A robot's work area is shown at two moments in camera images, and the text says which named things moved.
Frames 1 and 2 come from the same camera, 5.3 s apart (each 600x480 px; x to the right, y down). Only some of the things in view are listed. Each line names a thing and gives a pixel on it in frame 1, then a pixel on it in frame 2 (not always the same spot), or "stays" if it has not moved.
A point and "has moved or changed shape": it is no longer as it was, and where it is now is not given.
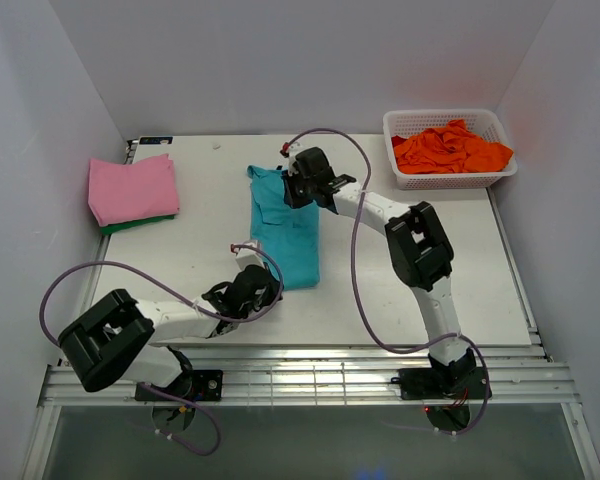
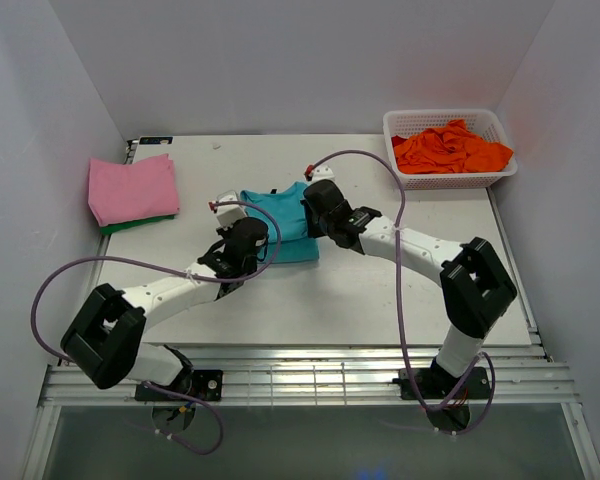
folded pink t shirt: [122, 191] stays
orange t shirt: [450, 149] stays
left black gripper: [273, 288] to [224, 232]
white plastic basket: [405, 123] stays
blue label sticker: [162, 140] stays
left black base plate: [204, 385] stays
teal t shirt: [287, 233] has moved or changed shape
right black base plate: [426, 383] stays
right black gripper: [294, 202] to [312, 230]
